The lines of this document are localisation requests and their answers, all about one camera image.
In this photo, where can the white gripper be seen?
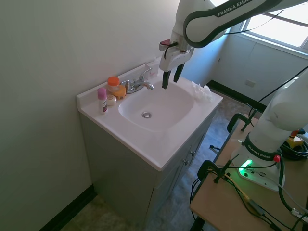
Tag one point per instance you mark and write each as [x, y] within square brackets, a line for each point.
[172, 59]

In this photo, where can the white tissue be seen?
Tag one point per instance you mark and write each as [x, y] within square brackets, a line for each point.
[201, 92]

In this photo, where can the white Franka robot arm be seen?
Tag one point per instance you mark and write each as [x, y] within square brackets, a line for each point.
[274, 115]

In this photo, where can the white cardboard box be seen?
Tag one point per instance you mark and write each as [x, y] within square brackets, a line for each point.
[152, 68]

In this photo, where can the chrome sink drain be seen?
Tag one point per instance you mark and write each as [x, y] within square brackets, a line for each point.
[147, 114]

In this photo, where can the orange cream jar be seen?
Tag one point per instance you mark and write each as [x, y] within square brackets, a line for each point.
[120, 93]

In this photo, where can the clear jar with orange lid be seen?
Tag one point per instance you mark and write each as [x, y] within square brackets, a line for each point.
[113, 83]

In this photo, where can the black baseboard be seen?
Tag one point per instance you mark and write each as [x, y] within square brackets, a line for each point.
[69, 207]
[231, 92]

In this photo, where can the small white round jar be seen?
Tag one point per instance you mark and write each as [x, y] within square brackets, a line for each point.
[111, 100]

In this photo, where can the white sink vanity top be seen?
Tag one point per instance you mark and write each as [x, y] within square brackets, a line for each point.
[134, 134]

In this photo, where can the white deodorant with pink cap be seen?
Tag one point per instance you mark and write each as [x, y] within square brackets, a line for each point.
[102, 101]

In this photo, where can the black C-clamp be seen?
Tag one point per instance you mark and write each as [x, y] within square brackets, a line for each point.
[204, 168]
[232, 121]

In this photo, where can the metal cabinet knob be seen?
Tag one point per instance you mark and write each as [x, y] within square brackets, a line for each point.
[191, 152]
[185, 162]

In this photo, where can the grey vanity cabinet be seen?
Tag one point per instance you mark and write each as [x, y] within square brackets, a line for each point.
[125, 178]

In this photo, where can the light wooden table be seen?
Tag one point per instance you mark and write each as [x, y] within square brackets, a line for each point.
[221, 199]

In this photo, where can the yellow emergency stop box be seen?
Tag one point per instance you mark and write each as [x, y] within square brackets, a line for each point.
[296, 140]

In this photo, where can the white wall outlet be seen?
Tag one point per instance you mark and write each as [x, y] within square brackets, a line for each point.
[250, 83]

